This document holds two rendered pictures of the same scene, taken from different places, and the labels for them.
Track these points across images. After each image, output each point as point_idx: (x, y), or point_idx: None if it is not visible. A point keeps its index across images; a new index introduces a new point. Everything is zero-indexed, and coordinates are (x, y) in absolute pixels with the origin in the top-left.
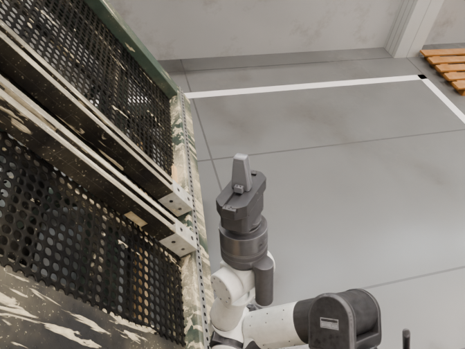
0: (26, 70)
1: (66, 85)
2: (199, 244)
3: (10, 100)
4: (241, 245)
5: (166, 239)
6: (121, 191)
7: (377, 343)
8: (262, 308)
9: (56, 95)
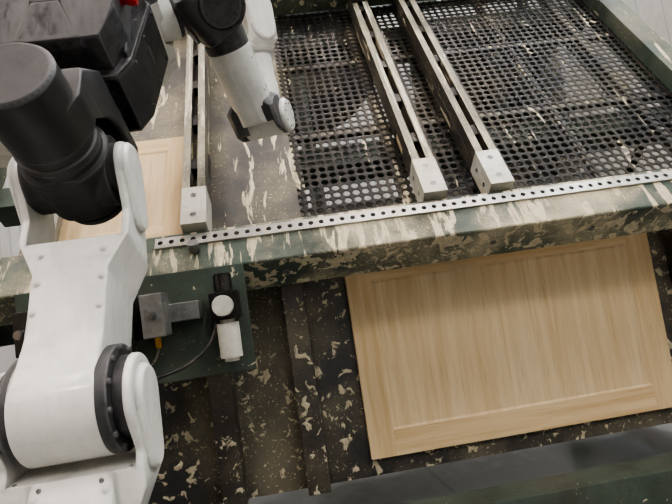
0: (416, 43)
1: (437, 51)
2: (448, 208)
3: (367, 38)
4: None
5: (410, 173)
6: (389, 102)
7: (176, 1)
8: (272, 94)
9: (423, 56)
